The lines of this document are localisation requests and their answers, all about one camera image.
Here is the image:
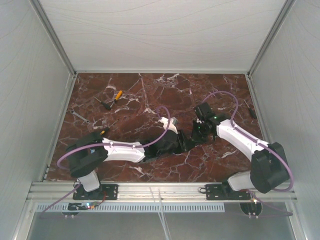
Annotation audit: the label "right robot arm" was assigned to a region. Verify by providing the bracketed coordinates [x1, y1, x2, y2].
[191, 102, 291, 199]

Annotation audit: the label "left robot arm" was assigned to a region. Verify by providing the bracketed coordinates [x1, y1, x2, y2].
[66, 129, 195, 199]

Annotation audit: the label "white zip ties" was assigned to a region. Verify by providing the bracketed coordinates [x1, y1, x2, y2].
[157, 190, 172, 240]

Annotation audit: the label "black tool at right edge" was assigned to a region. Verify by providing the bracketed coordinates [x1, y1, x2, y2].
[244, 100, 257, 119]

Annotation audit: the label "yellow black screwdriver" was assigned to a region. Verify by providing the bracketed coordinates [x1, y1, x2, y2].
[96, 119, 119, 135]

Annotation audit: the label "small circuit board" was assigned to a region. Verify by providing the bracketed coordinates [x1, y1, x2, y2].
[67, 201, 101, 211]

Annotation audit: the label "silver wrench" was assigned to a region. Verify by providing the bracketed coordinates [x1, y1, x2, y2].
[70, 110, 90, 123]

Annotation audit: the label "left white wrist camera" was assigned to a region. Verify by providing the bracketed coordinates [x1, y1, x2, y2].
[159, 117, 178, 134]

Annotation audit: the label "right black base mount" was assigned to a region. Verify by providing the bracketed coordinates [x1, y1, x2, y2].
[198, 181, 251, 201]

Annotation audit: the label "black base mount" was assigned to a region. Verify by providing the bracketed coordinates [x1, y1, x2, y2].
[72, 183, 119, 201]
[198, 181, 251, 201]

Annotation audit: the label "orange handled screwdriver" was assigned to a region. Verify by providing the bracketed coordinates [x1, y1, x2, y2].
[94, 90, 123, 110]

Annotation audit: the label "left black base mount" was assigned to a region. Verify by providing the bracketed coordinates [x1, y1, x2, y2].
[72, 183, 119, 201]

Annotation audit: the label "blue slotted cable duct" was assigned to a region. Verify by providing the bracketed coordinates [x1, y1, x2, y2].
[35, 202, 225, 213]

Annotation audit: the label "aluminium front rail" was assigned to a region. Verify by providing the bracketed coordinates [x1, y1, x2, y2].
[27, 181, 297, 204]

